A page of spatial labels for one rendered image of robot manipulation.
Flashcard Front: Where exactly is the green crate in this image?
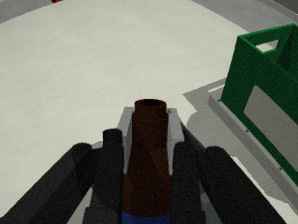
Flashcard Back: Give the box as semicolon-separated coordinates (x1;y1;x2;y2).
220;23;298;187

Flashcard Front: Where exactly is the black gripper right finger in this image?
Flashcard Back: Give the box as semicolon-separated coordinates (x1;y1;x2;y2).
167;108;287;224

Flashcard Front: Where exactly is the brown bottle with blue label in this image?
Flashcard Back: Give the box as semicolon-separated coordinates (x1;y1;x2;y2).
122;99;172;224

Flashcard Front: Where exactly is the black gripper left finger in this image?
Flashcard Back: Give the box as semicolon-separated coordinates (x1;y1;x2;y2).
0;107;134;224

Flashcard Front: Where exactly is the dark grey tray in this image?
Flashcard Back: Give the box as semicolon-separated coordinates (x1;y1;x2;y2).
180;122;222;224

